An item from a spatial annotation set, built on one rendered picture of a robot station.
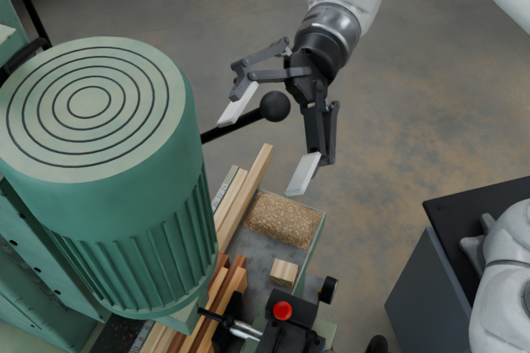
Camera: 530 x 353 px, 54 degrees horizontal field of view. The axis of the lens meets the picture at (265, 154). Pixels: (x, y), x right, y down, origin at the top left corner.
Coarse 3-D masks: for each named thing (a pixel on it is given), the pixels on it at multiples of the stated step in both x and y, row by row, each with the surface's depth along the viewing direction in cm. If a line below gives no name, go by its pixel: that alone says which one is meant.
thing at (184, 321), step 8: (200, 296) 80; (208, 296) 85; (192, 304) 78; (200, 304) 82; (176, 312) 78; (184, 312) 78; (192, 312) 79; (160, 320) 82; (168, 320) 80; (176, 320) 77; (184, 320) 77; (192, 320) 80; (176, 328) 81; (184, 328) 79; (192, 328) 82
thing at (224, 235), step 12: (264, 144) 112; (264, 156) 110; (252, 168) 108; (264, 168) 111; (252, 180) 107; (240, 192) 105; (252, 192) 108; (240, 204) 103; (228, 216) 102; (240, 216) 104; (228, 228) 100; (228, 240) 102; (156, 348) 87
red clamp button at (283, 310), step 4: (276, 304) 83; (280, 304) 83; (284, 304) 83; (288, 304) 83; (276, 308) 83; (280, 308) 83; (284, 308) 83; (288, 308) 83; (276, 312) 82; (280, 312) 82; (284, 312) 82; (288, 312) 82; (276, 316) 82; (280, 316) 82; (284, 316) 82; (288, 316) 82; (280, 320) 82; (284, 320) 82
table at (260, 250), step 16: (256, 192) 110; (240, 224) 105; (320, 224) 105; (240, 240) 103; (256, 240) 103; (272, 240) 103; (256, 256) 101; (272, 256) 101; (288, 256) 101; (304, 256) 101; (256, 272) 99; (304, 272) 104; (256, 288) 97; (272, 288) 97; (288, 288) 97; (256, 304) 96; (240, 320) 94; (240, 352) 91
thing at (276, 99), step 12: (264, 96) 57; (276, 96) 56; (264, 108) 56; (276, 108) 56; (288, 108) 57; (240, 120) 62; (252, 120) 60; (276, 120) 57; (204, 132) 68; (216, 132) 65; (228, 132) 64
